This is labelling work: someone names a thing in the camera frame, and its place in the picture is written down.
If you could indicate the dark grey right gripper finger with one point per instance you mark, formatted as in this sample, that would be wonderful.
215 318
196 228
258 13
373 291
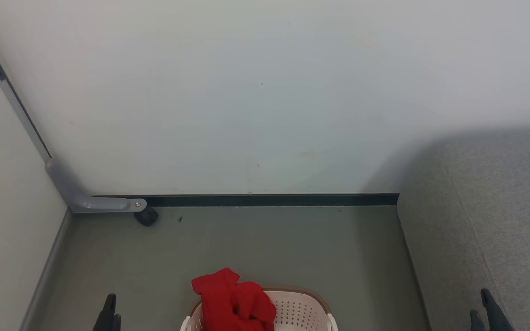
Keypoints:
495 319
478 322

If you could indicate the grey fabric sofa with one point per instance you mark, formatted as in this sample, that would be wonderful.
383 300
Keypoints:
490 220

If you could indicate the white perforated laundry basket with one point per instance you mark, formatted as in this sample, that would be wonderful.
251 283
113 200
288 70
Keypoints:
299 312

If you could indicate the grey partition frame post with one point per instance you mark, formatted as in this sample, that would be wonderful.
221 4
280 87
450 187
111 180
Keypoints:
12 92

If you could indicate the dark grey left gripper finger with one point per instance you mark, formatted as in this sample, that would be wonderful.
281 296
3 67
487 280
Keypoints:
117 324
106 317

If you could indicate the black caster wheel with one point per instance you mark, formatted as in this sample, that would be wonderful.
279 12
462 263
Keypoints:
146 216

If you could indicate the black wall baseboard strip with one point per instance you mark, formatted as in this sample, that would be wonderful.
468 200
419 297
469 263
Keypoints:
269 200

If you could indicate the red garment with white trim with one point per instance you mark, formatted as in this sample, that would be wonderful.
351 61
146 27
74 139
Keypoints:
216 299

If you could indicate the grey wall baseboard strip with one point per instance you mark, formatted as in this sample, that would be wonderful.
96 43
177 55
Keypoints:
46 271

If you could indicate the grey metal partition foot bracket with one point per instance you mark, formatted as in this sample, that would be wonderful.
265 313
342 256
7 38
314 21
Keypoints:
78 197

